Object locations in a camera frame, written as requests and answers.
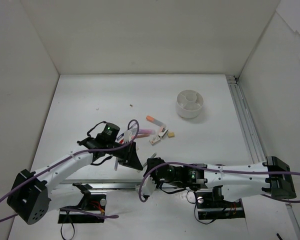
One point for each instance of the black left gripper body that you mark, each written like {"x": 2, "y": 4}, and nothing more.
{"x": 126, "y": 155}

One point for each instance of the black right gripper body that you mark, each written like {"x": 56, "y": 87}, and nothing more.
{"x": 153, "y": 168}

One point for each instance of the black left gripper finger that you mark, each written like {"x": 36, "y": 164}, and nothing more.
{"x": 133, "y": 159}
{"x": 123, "y": 156}

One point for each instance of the grey purple slim pen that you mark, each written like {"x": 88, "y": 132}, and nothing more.
{"x": 116, "y": 164}

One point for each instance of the green slim highlighter pen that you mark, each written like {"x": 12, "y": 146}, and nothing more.
{"x": 151, "y": 161}

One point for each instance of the salmon slim highlighter pen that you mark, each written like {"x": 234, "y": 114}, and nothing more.
{"x": 139, "y": 136}

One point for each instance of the purple highlighter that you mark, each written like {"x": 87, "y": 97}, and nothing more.
{"x": 147, "y": 131}

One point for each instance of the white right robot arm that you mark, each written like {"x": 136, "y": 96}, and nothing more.
{"x": 228, "y": 183}

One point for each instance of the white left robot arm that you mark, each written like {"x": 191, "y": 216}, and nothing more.
{"x": 36, "y": 193}

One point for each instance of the white staples box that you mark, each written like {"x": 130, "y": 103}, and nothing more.
{"x": 156, "y": 139}

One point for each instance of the pink white mini stapler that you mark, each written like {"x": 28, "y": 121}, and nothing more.
{"x": 162, "y": 132}

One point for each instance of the tan eraser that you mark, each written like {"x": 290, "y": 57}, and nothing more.
{"x": 171, "y": 135}

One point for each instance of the orange cap highlighter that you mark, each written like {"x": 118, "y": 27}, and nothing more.
{"x": 155, "y": 121}

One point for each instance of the white round compartment organizer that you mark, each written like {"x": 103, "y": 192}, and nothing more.
{"x": 189, "y": 104}

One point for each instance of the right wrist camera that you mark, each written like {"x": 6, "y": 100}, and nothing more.
{"x": 147, "y": 188}

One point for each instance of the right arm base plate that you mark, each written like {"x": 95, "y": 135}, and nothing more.
{"x": 207, "y": 210}

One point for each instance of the aluminium front rail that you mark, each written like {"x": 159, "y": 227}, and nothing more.
{"x": 104, "y": 185}

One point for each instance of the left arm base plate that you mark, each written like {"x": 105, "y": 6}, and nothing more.
{"x": 93, "y": 202}

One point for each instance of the aluminium side rail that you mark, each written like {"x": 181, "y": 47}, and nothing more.
{"x": 248, "y": 128}

